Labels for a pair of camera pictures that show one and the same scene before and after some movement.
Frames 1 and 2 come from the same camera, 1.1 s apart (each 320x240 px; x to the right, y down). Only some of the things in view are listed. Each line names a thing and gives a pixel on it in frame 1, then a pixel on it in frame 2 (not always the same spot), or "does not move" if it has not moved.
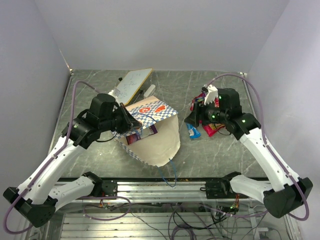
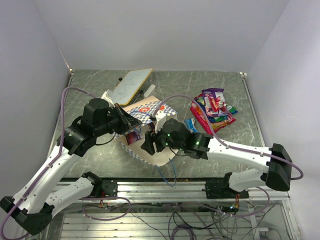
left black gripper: x=129 y=122 does not move
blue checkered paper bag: x=158 y=149 does not move
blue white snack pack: x=193 y=133 does not move
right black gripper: x=194 y=118 -> x=148 y=144
